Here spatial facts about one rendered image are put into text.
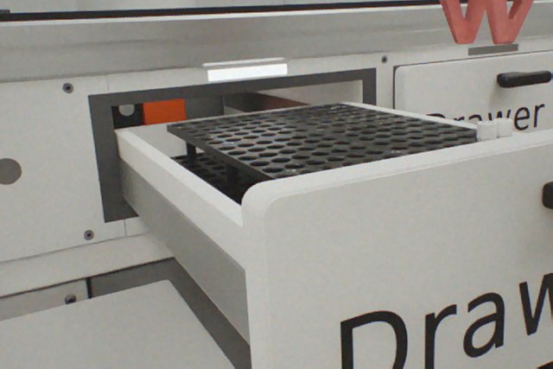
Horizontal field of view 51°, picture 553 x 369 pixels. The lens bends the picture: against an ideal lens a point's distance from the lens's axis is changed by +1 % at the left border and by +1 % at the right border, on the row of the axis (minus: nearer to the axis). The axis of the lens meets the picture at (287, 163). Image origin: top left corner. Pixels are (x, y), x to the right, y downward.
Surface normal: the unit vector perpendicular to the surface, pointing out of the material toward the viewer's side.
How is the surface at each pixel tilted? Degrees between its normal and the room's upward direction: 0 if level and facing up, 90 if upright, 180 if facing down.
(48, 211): 90
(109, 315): 0
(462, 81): 90
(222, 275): 90
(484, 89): 90
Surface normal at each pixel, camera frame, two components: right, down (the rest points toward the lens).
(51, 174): 0.46, 0.20
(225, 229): -0.89, 0.15
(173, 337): -0.04, -0.97
